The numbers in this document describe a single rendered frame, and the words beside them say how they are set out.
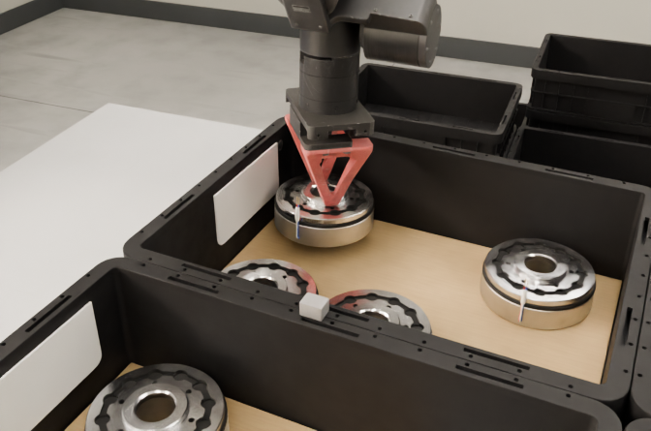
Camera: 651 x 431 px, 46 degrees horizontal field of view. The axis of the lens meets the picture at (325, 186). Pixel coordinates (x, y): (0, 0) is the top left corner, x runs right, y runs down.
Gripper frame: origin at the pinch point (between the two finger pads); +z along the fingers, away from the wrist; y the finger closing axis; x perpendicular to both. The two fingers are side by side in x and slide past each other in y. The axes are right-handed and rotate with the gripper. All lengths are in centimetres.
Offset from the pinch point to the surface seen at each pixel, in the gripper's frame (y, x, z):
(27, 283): 19.0, 33.3, 20.0
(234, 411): -21.7, 13.0, 7.5
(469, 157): -4.1, -13.7, -4.0
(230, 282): -18.5, 12.6, -2.6
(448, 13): 257, -129, 55
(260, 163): 3.4, 6.2, -1.7
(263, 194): 3.7, 5.9, 2.2
